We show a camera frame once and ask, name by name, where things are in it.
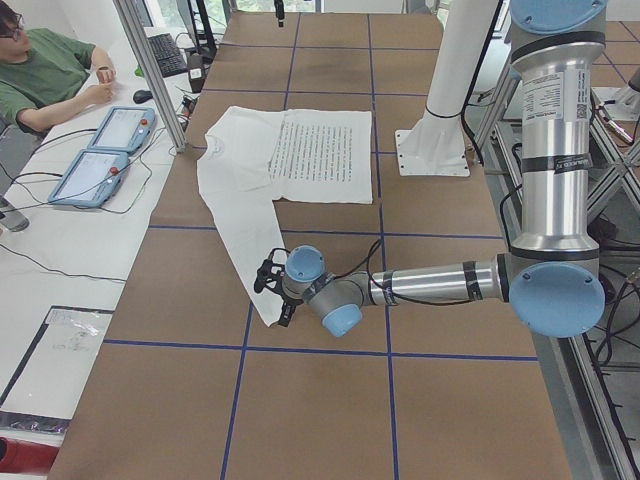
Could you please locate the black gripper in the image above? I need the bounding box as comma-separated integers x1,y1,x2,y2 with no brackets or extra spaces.
270,277,303,327

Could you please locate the white printed t-shirt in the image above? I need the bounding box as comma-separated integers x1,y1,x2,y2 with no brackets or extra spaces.
197,106,373,326

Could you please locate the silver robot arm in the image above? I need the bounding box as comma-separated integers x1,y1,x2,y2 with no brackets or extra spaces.
254,1,606,338

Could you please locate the lower blue teach pendant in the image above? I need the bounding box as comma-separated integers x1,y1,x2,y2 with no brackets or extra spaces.
47,149,130,208

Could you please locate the blue teach pendant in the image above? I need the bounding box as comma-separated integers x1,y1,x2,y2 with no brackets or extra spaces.
88,106,156,154
47,149,130,208

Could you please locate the upper blue teach pendant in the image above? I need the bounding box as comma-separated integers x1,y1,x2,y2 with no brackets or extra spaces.
88,106,156,154

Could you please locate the white paper sheet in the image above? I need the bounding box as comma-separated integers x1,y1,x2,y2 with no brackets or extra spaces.
1,305,113,420

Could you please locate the black computer mouse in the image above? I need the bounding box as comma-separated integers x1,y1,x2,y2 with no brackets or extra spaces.
132,90,153,104

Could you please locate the black keyboard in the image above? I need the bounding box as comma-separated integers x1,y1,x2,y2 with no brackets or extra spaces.
147,33,188,78

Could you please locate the person in green shirt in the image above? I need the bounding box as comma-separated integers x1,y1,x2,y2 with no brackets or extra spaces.
1,3,116,135

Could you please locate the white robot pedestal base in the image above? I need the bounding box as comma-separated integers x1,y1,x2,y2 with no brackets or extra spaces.
395,0,502,178

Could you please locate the aluminium side frame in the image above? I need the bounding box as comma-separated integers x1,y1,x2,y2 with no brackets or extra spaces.
472,59,639,479

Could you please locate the aluminium frame post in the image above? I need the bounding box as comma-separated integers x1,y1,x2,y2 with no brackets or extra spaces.
113,0,187,153

